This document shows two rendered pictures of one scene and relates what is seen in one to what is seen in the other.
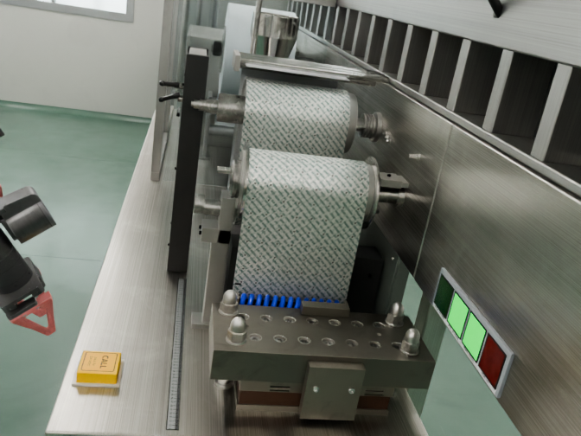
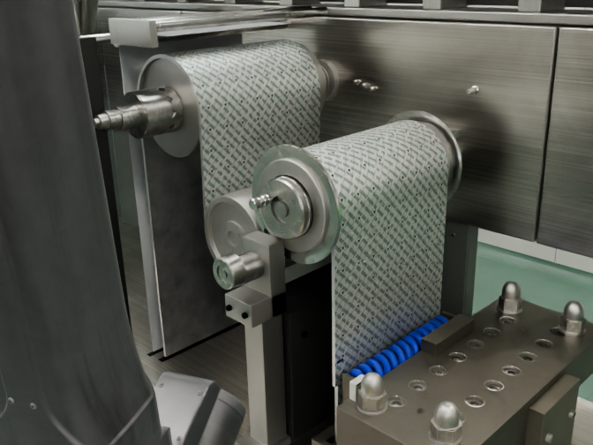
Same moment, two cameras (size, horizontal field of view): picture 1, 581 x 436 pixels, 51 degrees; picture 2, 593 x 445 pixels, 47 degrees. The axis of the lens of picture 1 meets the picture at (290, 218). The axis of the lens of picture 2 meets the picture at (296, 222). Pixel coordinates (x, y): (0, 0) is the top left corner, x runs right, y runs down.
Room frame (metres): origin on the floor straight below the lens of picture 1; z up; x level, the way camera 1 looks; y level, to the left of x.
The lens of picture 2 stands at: (0.49, 0.53, 1.52)
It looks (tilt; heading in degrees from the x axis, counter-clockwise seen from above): 21 degrees down; 326
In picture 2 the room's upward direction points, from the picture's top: 1 degrees counter-clockwise
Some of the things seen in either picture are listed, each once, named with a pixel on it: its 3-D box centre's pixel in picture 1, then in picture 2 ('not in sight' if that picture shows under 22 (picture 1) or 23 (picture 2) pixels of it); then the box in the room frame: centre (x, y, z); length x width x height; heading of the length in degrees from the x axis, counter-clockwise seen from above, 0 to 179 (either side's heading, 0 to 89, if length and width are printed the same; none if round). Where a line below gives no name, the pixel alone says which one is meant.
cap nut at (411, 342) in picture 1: (411, 339); (573, 315); (0.97, -0.26, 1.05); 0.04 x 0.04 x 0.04
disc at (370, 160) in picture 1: (367, 193); (416, 162); (1.18, -0.14, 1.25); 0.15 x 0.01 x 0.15; 11
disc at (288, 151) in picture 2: (242, 179); (294, 205); (1.13, 0.10, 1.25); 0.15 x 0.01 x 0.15; 11
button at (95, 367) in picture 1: (99, 367); not in sight; (0.93, 0.30, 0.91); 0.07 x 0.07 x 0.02; 11
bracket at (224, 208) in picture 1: (211, 260); (257, 350); (1.16, 0.15, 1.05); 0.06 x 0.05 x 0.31; 101
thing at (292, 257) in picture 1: (296, 261); (392, 290); (1.09, -0.03, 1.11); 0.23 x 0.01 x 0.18; 101
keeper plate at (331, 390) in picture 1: (331, 392); (552, 430); (0.90, -0.12, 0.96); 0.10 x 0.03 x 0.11; 101
